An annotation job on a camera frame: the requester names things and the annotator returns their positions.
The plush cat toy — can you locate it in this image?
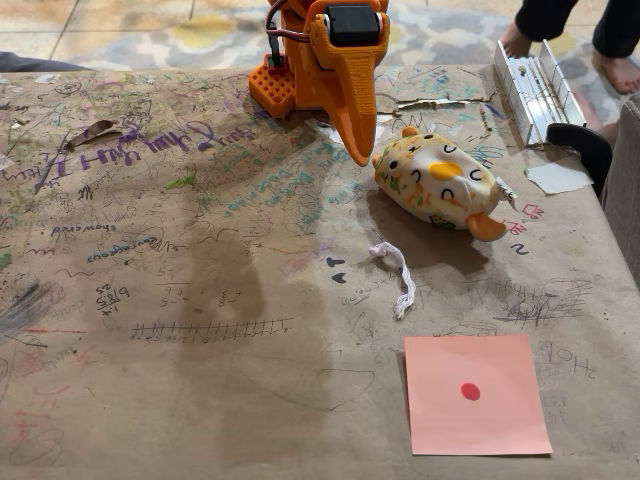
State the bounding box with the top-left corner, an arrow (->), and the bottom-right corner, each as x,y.
371,125 -> 519,243

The patterned grey yellow rug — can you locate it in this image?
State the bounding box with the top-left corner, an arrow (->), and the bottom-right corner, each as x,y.
62,0 -> 640,126

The bare foot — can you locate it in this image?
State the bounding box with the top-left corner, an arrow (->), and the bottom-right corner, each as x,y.
592,48 -> 640,95
499,22 -> 534,60

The black trouser leg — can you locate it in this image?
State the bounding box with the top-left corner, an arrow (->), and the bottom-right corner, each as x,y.
592,0 -> 640,59
513,0 -> 610,43

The white paper scrap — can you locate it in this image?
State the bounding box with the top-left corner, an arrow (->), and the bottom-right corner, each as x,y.
523,162 -> 595,196

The black curved armrest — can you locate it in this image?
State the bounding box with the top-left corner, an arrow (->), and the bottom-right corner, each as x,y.
545,122 -> 614,197

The grey sofa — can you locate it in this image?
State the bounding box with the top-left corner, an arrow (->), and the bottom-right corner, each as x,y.
599,92 -> 640,287

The scribbled brown paper table cover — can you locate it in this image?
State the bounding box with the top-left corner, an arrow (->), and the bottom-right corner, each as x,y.
0,63 -> 640,480

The pink sticky note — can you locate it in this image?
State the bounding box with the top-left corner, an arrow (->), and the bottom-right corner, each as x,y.
403,334 -> 554,457

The red black servo cable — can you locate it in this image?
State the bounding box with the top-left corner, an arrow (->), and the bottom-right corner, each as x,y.
264,4 -> 314,70

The white string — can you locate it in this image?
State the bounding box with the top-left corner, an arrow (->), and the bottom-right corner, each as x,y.
368,241 -> 418,321

